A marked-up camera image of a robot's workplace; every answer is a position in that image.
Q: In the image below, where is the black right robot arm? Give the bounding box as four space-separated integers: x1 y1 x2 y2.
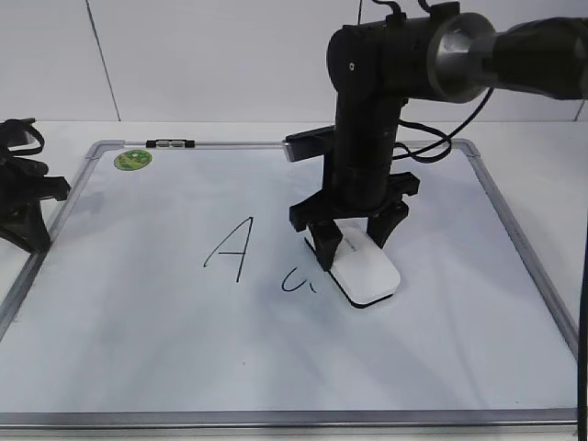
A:
284 2 587 270

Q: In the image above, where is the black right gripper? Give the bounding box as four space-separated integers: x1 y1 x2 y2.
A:
289 93 418 271

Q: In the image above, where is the white board with grey frame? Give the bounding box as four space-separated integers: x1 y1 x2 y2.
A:
1 141 577 432

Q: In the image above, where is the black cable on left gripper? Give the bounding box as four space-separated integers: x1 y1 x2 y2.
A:
0 118 46 160

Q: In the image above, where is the white board eraser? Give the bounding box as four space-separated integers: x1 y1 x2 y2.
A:
312 220 401 309

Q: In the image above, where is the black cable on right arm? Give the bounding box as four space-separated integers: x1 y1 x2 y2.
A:
360 0 495 163

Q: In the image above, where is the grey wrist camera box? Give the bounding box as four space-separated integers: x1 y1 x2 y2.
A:
282 126 334 163

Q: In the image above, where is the black hanging clip on frame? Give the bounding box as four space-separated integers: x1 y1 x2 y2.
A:
145 139 196 149

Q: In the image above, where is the round green magnet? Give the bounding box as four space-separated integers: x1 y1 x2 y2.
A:
114 150 153 171

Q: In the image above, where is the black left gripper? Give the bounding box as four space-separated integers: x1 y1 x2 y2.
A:
1 119 71 252

